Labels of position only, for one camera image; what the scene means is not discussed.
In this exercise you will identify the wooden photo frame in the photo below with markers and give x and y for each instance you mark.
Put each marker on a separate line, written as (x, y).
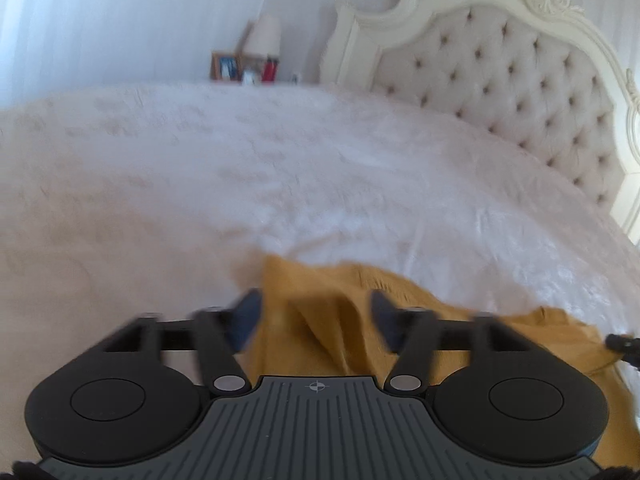
(226, 66)

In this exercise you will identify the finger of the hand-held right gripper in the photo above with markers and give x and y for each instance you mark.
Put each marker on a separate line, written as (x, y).
(620, 342)

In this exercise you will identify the yellow knit sweater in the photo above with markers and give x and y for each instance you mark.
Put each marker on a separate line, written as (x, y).
(320, 300)

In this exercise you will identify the cream tufted headboard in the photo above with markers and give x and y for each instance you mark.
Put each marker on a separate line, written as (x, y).
(500, 85)

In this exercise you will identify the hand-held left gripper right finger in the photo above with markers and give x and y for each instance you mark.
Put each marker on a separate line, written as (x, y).
(385, 312)

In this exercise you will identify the white shade table lamp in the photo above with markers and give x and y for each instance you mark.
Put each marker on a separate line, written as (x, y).
(262, 37)

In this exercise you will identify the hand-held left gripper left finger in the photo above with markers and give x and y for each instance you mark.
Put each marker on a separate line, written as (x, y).
(247, 310)

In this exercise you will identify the small white object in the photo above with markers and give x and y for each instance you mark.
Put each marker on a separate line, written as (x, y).
(248, 77)

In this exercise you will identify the red bottle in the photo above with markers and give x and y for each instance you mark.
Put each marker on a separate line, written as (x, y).
(268, 71)

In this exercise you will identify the white patterned bed cover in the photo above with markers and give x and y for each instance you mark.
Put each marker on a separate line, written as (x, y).
(250, 170)

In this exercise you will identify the white sheer curtain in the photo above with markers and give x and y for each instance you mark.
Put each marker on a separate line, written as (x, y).
(75, 25)

